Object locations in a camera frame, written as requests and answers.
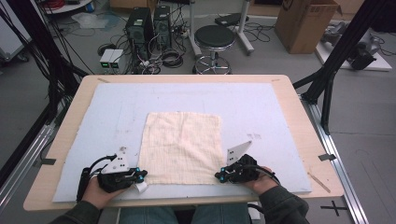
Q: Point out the white metal stand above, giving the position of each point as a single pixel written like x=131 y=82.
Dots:
x=244 y=34

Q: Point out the black round stool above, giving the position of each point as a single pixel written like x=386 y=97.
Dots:
x=214 y=36

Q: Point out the white base board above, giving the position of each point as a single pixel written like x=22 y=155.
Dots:
x=381 y=63

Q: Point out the white foam mat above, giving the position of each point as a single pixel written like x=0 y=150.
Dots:
x=174 y=96

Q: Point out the person's leg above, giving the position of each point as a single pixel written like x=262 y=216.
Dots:
x=221 y=214
x=146 y=216

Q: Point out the cream cloth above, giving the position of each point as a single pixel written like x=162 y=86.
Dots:
x=180 y=146

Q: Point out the grey tape piece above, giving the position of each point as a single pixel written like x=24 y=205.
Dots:
x=48 y=161
x=327 y=157

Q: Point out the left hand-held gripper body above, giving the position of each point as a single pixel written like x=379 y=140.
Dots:
x=113 y=182

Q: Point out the black flat device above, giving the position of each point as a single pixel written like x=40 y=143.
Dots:
x=230 y=19

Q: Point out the person's left hand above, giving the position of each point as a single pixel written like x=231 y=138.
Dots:
x=95 y=194

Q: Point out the person's right leg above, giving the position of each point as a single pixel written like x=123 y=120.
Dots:
x=221 y=214

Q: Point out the person's right hand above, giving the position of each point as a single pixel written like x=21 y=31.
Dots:
x=263 y=185

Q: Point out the black metal frame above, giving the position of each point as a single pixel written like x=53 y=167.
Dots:
x=341 y=49

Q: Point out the aluminium rail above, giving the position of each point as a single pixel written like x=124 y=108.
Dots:
x=28 y=157
x=339 y=169

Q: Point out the slim black computer tower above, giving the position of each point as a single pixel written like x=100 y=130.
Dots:
x=162 y=26

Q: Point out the black tape cross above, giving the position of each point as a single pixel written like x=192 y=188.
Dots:
x=334 y=207

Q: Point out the white power supply unit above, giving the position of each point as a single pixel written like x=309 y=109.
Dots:
x=116 y=58
x=106 y=57

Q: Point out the large black computer tower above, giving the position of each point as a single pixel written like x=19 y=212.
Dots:
x=138 y=28

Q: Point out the clear plastic sheet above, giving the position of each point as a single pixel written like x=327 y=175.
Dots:
x=90 y=21

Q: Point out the brown cardboard box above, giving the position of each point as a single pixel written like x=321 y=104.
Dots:
x=305 y=28

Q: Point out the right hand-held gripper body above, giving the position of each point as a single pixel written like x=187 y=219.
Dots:
x=243 y=171

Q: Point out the person's left leg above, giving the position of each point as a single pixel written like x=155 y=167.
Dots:
x=146 y=216

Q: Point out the white round table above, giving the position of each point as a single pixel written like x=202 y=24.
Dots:
x=67 y=7

